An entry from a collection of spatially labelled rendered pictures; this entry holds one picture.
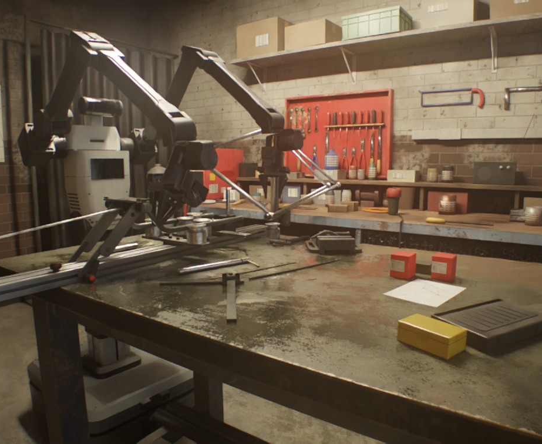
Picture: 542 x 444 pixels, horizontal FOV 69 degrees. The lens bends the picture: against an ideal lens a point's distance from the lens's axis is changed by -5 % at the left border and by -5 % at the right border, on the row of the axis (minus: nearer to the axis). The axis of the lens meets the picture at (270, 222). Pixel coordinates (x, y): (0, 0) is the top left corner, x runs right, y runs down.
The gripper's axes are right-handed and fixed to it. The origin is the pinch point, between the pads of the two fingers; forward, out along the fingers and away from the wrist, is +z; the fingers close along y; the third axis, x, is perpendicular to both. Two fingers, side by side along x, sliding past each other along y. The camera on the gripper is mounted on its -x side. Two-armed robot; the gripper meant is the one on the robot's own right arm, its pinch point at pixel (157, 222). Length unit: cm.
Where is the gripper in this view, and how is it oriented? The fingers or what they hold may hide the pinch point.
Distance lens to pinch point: 101.5
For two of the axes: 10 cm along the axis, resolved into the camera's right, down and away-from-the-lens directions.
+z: -2.8, 9.2, -2.9
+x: -4.9, -3.9, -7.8
